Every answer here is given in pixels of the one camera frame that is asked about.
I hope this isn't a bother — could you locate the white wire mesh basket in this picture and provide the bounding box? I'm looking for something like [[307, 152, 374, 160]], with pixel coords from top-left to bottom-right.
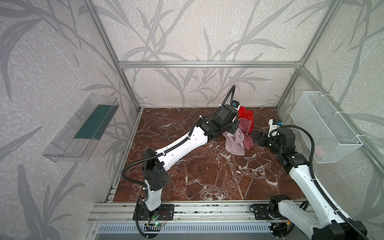
[[290, 91, 363, 164]]

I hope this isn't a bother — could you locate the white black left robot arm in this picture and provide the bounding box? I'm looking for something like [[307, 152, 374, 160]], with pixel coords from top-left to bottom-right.
[[142, 101, 240, 212]]

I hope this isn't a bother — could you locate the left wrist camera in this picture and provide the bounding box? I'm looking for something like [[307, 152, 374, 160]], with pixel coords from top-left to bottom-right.
[[231, 100, 241, 111]]

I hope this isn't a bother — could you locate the red cloth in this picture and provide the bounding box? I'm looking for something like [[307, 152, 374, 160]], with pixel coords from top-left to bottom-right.
[[239, 107, 255, 132]]

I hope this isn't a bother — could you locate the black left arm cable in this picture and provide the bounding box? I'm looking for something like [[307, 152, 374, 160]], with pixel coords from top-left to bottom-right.
[[120, 84, 237, 187]]

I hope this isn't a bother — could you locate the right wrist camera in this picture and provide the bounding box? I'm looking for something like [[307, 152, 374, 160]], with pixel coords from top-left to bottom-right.
[[268, 119, 284, 138]]

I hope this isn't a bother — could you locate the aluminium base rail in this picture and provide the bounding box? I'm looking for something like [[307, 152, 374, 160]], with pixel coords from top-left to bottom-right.
[[81, 201, 288, 240]]

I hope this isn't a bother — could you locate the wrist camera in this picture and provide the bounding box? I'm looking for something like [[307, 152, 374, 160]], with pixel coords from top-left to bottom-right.
[[231, 100, 241, 111], [268, 119, 284, 138]]

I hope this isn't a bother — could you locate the dark pink cloth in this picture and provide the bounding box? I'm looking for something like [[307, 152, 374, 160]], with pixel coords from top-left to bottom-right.
[[239, 118, 254, 151]]

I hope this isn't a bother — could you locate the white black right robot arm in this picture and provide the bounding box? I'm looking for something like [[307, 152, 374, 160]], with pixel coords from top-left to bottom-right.
[[253, 125, 368, 240]]

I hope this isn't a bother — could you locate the green circuit board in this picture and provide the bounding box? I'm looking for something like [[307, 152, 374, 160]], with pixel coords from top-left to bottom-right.
[[146, 221, 167, 229]]

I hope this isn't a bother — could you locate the light pink cloth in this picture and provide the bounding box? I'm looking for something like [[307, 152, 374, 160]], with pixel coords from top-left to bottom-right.
[[223, 129, 245, 156]]

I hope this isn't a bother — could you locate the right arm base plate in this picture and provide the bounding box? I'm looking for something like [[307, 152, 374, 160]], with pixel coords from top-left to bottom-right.
[[249, 204, 282, 221]]

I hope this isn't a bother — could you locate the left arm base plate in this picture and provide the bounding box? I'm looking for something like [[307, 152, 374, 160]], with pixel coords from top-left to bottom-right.
[[133, 203, 175, 221]]

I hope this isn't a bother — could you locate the clear plastic wall tray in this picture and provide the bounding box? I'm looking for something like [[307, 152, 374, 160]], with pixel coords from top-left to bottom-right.
[[42, 94, 120, 163]]

